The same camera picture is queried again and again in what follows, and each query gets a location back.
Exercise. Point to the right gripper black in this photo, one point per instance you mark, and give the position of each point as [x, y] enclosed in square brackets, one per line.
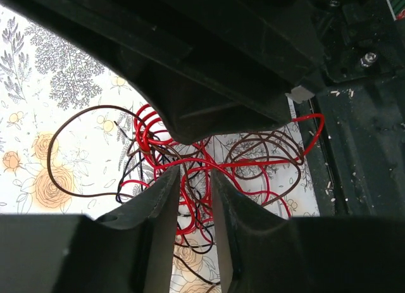
[360, 39]

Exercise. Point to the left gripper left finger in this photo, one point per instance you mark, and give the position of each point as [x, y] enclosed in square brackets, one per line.
[129, 249]

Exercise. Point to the floral table mat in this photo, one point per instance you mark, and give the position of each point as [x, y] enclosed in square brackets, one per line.
[45, 80]

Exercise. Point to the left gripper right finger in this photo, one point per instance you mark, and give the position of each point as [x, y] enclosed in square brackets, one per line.
[259, 251]

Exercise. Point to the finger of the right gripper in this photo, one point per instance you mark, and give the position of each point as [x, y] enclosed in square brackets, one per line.
[206, 66]

